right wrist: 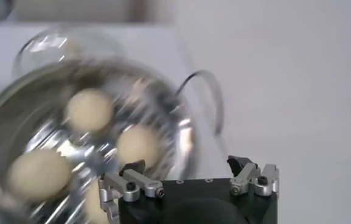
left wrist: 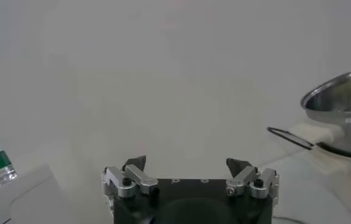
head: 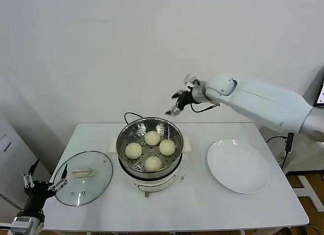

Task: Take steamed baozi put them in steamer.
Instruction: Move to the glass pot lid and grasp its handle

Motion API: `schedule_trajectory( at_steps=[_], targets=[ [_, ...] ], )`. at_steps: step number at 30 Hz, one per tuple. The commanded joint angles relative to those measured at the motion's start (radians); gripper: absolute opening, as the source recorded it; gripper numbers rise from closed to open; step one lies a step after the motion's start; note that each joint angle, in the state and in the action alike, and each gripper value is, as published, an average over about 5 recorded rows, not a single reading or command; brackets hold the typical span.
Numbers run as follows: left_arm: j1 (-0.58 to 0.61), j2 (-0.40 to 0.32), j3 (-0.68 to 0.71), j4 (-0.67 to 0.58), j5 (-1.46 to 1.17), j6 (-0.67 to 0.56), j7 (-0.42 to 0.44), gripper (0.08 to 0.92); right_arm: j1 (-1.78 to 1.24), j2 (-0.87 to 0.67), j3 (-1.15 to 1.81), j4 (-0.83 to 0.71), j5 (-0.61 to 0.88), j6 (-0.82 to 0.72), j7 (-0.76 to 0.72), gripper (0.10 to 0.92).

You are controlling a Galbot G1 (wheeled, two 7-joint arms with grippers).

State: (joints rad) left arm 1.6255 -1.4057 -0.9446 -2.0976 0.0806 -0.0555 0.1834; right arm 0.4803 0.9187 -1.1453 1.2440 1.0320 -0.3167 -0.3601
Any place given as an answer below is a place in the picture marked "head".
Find round glass pot lid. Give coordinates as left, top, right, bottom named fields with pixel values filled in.
left=54, top=150, right=113, bottom=207

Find white electric cooker base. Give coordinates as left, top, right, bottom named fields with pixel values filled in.
left=111, top=151, right=190, bottom=198

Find black usb hub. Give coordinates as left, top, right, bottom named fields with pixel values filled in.
left=285, top=132, right=295, bottom=152

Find laptop screen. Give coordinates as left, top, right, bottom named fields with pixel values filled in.
left=313, top=79, right=324, bottom=108

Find black curved hub side cable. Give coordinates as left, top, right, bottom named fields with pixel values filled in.
left=265, top=136, right=287, bottom=144

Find white floor stand frame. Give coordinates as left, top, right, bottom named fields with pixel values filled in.
left=291, top=174, right=324, bottom=213

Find steel steamer basket white handles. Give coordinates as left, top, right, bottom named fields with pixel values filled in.
left=108, top=117, right=192, bottom=174

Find round white plate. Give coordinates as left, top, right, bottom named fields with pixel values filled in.
left=207, top=138, right=270, bottom=194

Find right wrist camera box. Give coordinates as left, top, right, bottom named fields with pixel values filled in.
left=183, top=73, right=201, bottom=89

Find black cooker power cord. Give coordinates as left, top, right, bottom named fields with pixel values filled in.
left=123, top=112, right=145, bottom=126

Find white steamed baozi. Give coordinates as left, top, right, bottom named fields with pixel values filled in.
left=144, top=155, right=162, bottom=173
left=144, top=130, right=161, bottom=146
left=125, top=142, right=142, bottom=160
left=158, top=139, right=176, bottom=156

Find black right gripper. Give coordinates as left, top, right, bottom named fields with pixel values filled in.
left=165, top=89, right=194, bottom=116

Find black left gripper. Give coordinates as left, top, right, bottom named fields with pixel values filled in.
left=22, top=163, right=69, bottom=199

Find white cabinet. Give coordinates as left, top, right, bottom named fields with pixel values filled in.
left=0, top=113, right=41, bottom=198

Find black hanging hub cable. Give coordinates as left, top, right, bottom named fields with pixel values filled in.
left=280, top=150, right=289, bottom=169

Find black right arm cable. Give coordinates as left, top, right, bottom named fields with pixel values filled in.
left=190, top=102, right=220, bottom=113

